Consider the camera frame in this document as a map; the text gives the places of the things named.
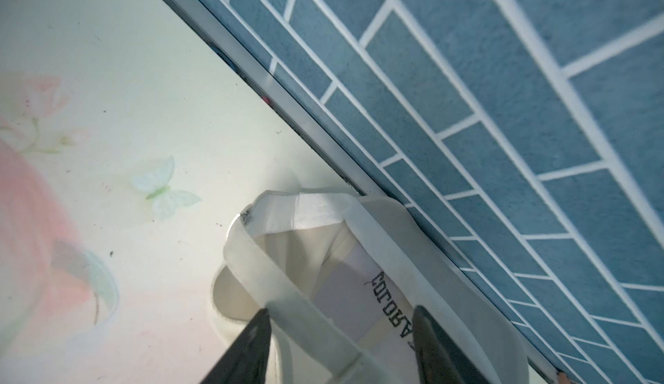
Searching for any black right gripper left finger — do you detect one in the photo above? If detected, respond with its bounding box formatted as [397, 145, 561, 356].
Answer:
[201, 309, 271, 384]

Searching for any cream cap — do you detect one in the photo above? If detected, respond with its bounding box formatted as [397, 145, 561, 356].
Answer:
[209, 191, 528, 383]

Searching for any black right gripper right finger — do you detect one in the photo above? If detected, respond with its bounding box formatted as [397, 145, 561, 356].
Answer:
[413, 305, 489, 384]

